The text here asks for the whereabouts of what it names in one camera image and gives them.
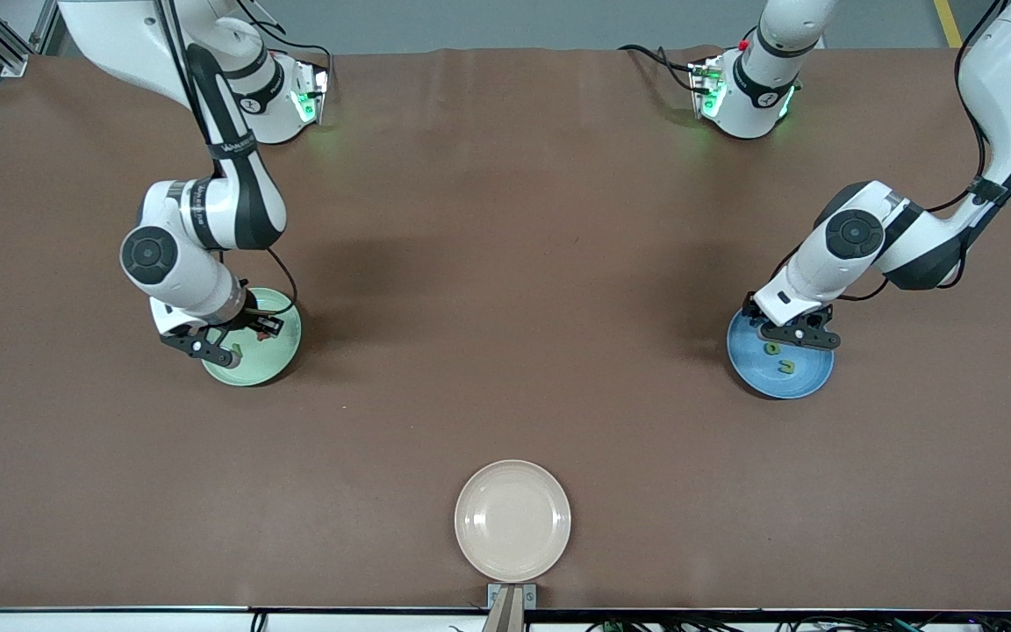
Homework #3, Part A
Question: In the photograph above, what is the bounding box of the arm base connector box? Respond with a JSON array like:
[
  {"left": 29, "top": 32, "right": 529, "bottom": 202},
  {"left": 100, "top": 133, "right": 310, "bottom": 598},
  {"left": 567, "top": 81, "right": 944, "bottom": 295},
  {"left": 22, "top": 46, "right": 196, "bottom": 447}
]
[
  {"left": 688, "top": 55, "right": 728, "bottom": 119},
  {"left": 286, "top": 58, "right": 331, "bottom": 124}
]

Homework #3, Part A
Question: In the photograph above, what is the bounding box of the light green plate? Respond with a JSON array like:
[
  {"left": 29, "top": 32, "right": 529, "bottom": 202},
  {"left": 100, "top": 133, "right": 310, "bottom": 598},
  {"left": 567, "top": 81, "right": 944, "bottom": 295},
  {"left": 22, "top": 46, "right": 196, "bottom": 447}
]
[{"left": 200, "top": 287, "right": 303, "bottom": 387}]

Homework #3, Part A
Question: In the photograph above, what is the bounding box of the blue plate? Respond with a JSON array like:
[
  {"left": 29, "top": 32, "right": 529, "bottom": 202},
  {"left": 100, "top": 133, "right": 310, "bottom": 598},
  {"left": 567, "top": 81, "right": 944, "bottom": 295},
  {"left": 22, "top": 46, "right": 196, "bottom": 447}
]
[{"left": 727, "top": 307, "right": 835, "bottom": 400}]

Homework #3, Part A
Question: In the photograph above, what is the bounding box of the brown table cover sheet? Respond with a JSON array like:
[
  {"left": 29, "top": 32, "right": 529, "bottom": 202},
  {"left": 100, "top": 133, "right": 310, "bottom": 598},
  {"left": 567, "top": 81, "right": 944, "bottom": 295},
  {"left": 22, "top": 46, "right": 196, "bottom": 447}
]
[{"left": 0, "top": 46, "right": 1011, "bottom": 611}]

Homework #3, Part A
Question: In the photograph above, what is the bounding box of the beige plate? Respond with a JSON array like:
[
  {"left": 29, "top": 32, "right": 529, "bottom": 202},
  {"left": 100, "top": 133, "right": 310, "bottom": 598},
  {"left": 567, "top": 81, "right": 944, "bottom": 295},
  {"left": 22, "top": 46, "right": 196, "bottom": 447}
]
[{"left": 454, "top": 459, "right": 572, "bottom": 583}]

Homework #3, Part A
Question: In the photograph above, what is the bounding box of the black base cable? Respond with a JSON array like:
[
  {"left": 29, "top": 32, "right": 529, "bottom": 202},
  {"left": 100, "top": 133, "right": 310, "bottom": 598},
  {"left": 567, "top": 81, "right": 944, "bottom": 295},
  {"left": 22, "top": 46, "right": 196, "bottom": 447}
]
[
  {"left": 264, "top": 31, "right": 335, "bottom": 93},
  {"left": 618, "top": 44, "right": 708, "bottom": 93}
]

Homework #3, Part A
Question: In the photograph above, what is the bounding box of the white table edge rail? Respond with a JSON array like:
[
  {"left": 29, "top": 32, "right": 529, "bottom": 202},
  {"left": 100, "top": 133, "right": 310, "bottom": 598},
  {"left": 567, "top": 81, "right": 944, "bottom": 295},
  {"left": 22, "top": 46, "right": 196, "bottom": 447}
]
[{"left": 0, "top": 608, "right": 1011, "bottom": 632}]

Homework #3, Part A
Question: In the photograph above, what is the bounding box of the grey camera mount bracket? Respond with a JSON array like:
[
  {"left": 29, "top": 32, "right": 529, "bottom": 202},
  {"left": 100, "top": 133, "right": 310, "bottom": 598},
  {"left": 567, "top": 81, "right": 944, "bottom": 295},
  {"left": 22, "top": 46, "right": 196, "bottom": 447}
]
[{"left": 486, "top": 583, "right": 538, "bottom": 632}]

